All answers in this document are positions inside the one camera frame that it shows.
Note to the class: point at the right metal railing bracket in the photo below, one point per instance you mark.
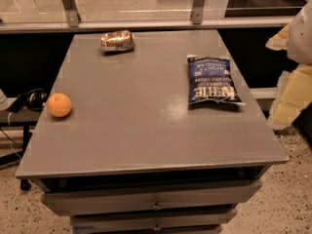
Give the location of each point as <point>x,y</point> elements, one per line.
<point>197,11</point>

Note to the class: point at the top grey drawer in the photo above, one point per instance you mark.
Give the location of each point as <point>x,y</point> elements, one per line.
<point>156,198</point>

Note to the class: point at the grey drawer cabinet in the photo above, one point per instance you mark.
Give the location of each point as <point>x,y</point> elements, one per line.
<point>131,124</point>

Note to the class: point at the blue potato chips bag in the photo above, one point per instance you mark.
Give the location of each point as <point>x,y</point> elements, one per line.
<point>210,80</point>

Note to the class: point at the left metal railing bracket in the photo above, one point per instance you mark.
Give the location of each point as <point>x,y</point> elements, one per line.
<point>71,13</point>

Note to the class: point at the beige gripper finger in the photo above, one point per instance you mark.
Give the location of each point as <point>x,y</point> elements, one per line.
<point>279,41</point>
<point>293,94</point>

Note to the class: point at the black side table stand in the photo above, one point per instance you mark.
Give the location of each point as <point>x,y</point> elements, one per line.
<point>15,132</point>

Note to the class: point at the grey drawer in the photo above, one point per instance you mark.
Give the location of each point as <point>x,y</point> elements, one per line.
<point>156,198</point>
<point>203,218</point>

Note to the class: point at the orange fruit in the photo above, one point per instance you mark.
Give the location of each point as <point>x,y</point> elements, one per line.
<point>59,105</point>

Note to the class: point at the black headphones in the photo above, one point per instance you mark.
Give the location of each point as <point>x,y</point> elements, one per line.
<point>34,100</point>

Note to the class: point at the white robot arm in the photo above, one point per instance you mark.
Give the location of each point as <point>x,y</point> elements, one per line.
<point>300,37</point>

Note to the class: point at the metal railing bracket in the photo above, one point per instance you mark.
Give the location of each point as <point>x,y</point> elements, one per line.
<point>197,11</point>
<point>71,13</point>

